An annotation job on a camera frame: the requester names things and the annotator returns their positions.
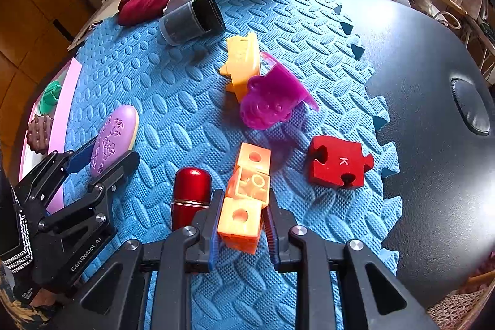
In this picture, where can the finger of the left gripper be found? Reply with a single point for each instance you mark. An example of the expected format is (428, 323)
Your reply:
(94, 204)
(45, 180)

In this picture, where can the orange interlocking cube blocks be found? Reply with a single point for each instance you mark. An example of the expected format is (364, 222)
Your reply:
(247, 194)

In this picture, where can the blue foam puzzle mat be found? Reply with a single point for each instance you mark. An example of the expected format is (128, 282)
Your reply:
(187, 118)

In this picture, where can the black cylindrical jar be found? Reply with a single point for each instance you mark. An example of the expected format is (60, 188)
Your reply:
(192, 19)

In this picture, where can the green plastic toy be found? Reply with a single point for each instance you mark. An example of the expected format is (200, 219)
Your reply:
(50, 97)

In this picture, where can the purple oval embossed toy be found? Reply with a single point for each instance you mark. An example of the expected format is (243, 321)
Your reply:
(116, 137)

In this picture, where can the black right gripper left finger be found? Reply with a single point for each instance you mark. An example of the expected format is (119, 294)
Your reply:
(116, 296)

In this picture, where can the person's left hand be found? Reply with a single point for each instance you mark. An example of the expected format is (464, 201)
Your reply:
(44, 298)

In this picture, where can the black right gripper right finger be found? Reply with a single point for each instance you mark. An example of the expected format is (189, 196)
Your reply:
(371, 296)

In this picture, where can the purple translucent mold cup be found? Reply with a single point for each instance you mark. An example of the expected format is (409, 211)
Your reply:
(272, 97)

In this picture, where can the orange plastic star block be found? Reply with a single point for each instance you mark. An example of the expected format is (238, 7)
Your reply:
(243, 62)

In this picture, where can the red puzzle piece letter K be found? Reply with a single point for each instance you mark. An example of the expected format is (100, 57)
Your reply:
(337, 163)

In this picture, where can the brown waffle biscuit toy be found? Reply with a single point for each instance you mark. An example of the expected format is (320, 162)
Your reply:
(38, 133)

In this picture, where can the red metal cylinder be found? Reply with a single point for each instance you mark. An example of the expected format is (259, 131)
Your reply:
(191, 193)

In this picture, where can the black padded table top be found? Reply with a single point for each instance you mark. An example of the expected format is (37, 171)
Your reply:
(446, 177)

